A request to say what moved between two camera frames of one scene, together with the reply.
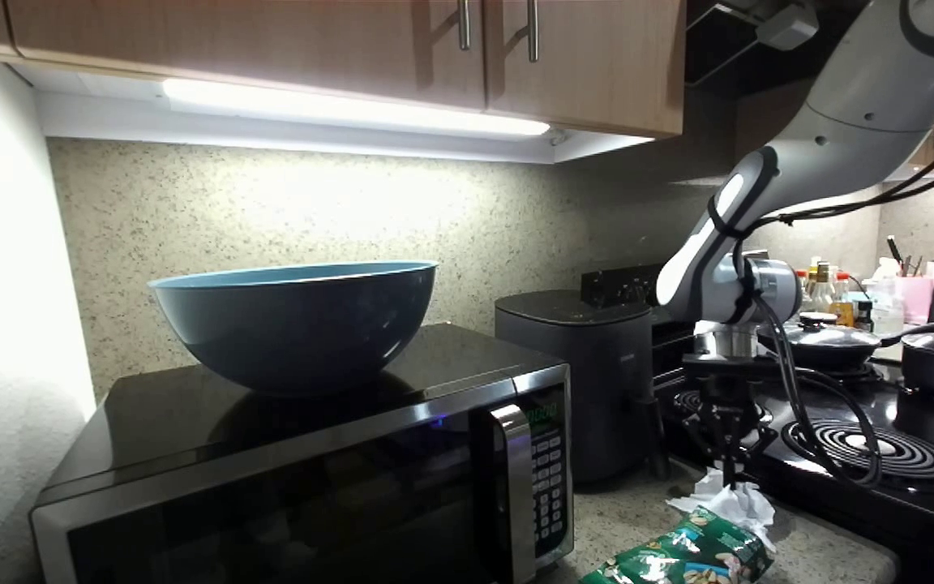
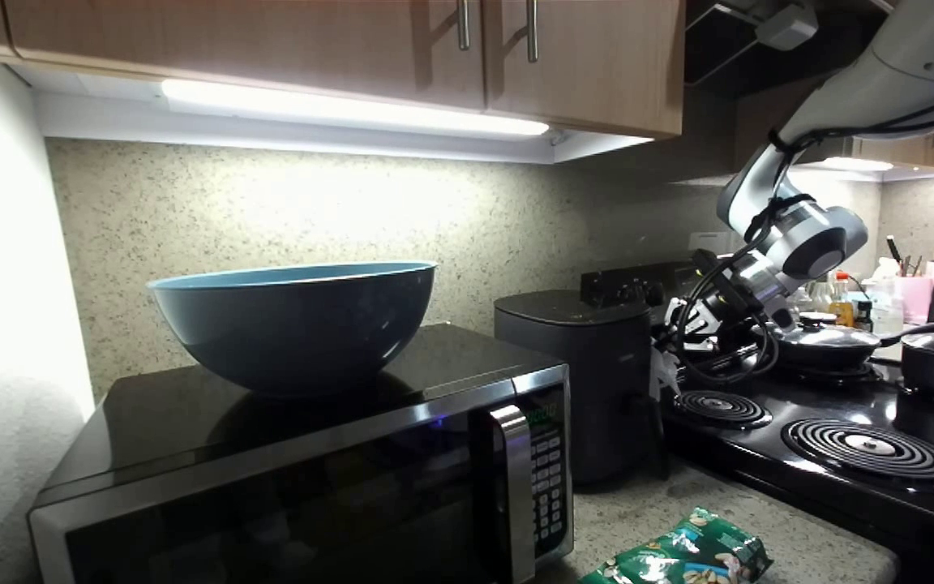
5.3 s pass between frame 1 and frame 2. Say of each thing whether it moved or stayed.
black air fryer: stayed
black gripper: moved
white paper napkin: moved
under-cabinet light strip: stayed
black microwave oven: stayed
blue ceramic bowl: stayed
